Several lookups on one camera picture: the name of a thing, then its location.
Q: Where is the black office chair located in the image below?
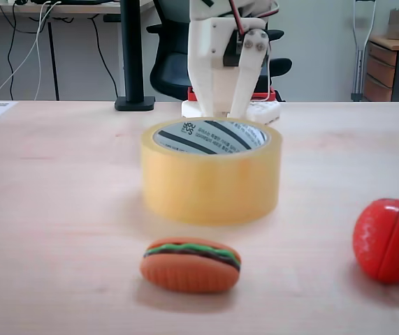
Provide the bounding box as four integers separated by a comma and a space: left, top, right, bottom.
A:
145, 0, 293, 103

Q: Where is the black pole stand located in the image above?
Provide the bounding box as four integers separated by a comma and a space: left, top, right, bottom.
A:
114, 0, 157, 112

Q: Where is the yellowish packing tape roll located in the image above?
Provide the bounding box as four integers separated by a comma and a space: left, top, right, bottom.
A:
140, 117, 284, 226

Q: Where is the metal crutch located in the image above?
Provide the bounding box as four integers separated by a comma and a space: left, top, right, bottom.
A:
351, 0, 378, 102

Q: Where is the wooden drawer cabinet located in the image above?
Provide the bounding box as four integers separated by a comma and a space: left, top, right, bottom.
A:
363, 34, 399, 103

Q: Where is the toy hamburger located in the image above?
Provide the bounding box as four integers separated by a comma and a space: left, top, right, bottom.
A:
139, 237, 242, 293

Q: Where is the white background desk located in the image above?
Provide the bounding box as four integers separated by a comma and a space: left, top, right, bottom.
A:
0, 2, 158, 102

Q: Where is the red toy tomato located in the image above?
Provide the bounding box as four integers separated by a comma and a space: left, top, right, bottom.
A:
351, 198, 399, 283

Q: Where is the black hanging cable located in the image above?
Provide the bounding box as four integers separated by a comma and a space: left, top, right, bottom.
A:
0, 3, 25, 101
89, 15, 120, 99

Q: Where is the white hanging cable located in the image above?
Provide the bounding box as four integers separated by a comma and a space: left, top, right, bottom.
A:
0, 0, 62, 101

